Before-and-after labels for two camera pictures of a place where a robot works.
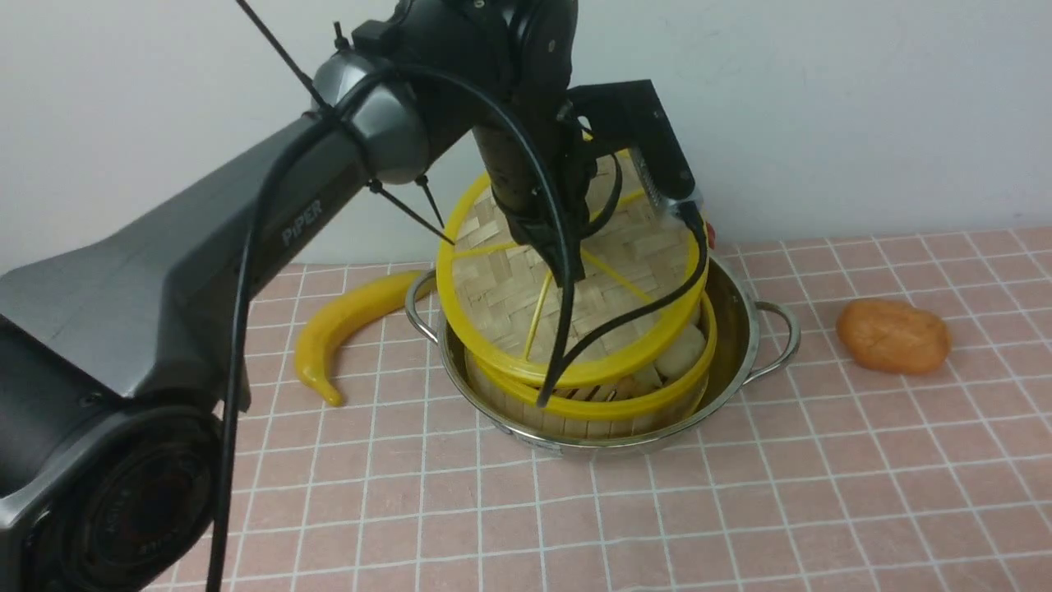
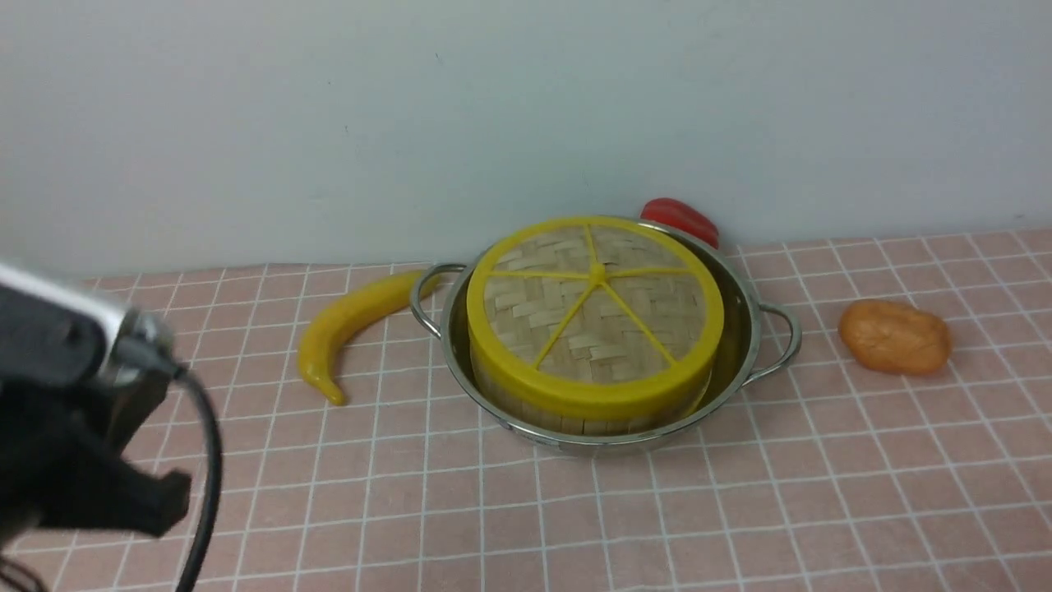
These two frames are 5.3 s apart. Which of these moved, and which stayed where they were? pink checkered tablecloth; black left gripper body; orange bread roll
Moved: black left gripper body
Stayed: pink checkered tablecloth; orange bread roll
